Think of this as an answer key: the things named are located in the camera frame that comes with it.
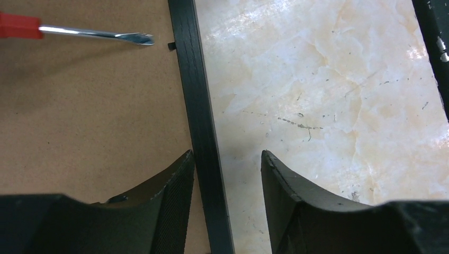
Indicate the blue red handled screwdriver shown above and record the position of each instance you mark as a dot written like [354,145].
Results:
[27,27]

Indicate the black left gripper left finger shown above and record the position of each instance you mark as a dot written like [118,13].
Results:
[149,218]

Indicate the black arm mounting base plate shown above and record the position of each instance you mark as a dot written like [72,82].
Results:
[432,16]

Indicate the black wooden picture frame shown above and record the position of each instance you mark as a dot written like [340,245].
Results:
[93,118]

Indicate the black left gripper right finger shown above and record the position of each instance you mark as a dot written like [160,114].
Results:
[303,217]

